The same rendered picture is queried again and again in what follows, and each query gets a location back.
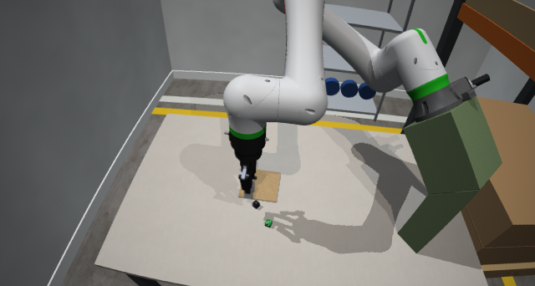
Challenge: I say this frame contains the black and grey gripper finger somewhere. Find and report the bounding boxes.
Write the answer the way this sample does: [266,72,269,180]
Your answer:
[238,162,255,199]
[252,161,257,192]

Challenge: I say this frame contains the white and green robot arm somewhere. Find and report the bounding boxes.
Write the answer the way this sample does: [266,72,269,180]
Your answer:
[223,0,490,155]

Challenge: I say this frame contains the tan square mat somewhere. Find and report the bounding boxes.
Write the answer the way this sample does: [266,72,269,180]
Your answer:
[238,169,281,202]

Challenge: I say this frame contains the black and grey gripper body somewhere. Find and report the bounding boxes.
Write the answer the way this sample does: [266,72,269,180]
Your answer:
[234,150,262,171]

